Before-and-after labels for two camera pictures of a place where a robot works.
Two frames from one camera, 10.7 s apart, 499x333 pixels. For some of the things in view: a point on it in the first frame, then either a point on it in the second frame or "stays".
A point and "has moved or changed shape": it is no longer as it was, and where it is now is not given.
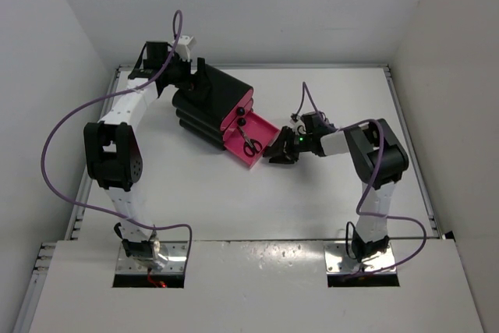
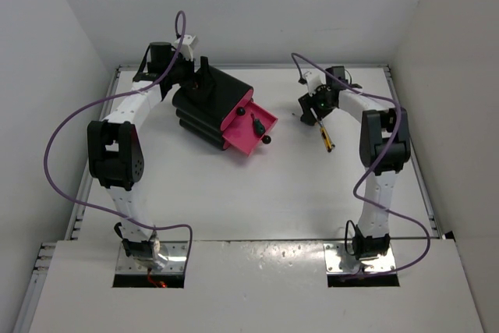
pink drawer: [248, 139] has moved or changed shape
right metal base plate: [338, 262] stays
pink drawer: [236, 111] stays
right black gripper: [286, 136] to [308, 102]
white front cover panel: [256, 287] stays
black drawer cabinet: [203, 118] stays
